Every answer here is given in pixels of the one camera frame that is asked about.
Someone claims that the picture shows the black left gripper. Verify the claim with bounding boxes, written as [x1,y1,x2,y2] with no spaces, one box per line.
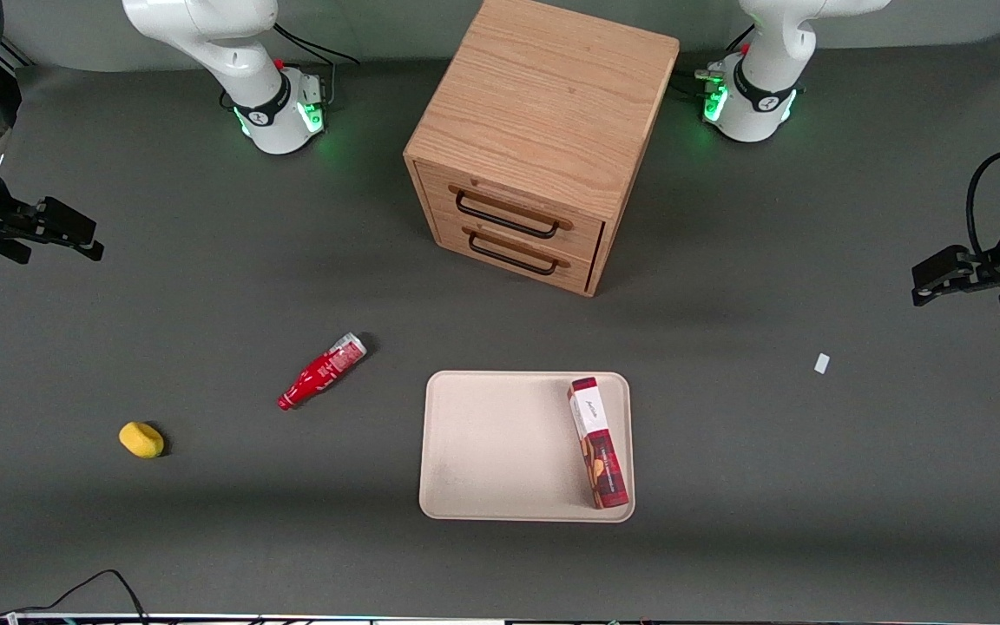
[911,222,1000,308]

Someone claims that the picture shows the beige plastic tray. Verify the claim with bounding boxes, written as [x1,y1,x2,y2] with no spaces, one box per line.
[418,370,637,524]

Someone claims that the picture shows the yellow lemon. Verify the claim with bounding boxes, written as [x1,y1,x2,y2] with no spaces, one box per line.
[118,421,166,460]

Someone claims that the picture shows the red squeeze tube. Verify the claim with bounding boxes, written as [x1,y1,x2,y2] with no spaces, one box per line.
[277,332,368,412]

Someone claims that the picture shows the wooden drawer front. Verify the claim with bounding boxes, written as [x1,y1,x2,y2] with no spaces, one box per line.
[433,213,598,293]
[417,161,607,261]

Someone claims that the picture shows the red tartan shortbread box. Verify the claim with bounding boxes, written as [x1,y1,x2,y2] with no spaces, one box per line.
[567,376,632,511]

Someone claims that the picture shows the wooden drawer cabinet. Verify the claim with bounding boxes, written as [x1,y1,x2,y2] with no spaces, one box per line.
[403,0,681,299]

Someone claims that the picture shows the black right arm base cable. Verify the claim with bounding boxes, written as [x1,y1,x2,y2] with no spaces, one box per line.
[273,21,362,112]

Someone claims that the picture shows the black arm base cable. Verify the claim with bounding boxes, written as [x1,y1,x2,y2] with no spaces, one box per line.
[273,21,362,112]
[672,24,757,98]

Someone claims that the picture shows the black left arm base cable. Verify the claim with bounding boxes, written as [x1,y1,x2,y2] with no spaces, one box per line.
[672,24,757,98]

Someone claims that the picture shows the black cable at table edge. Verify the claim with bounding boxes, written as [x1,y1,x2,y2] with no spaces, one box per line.
[0,569,151,625]

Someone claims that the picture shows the black drawer handle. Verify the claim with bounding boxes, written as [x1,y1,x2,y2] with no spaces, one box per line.
[467,229,561,278]
[454,188,563,240]

